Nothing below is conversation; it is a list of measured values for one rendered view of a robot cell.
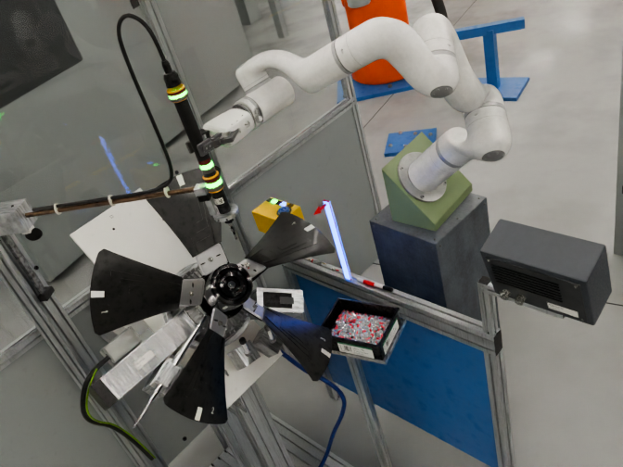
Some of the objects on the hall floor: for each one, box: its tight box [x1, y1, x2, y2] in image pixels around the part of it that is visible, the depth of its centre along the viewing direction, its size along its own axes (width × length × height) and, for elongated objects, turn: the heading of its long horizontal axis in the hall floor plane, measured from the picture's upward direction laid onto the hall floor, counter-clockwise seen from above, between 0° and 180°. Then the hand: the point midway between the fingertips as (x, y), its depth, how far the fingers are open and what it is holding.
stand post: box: [232, 382, 294, 467], centre depth 216 cm, size 4×9×91 cm, turn 157°
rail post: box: [484, 348, 515, 467], centre depth 203 cm, size 4×4×78 cm
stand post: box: [217, 410, 261, 467], centre depth 224 cm, size 4×9×115 cm, turn 157°
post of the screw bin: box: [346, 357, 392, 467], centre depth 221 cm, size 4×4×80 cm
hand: (199, 145), depth 152 cm, fingers closed on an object, 4 cm apart
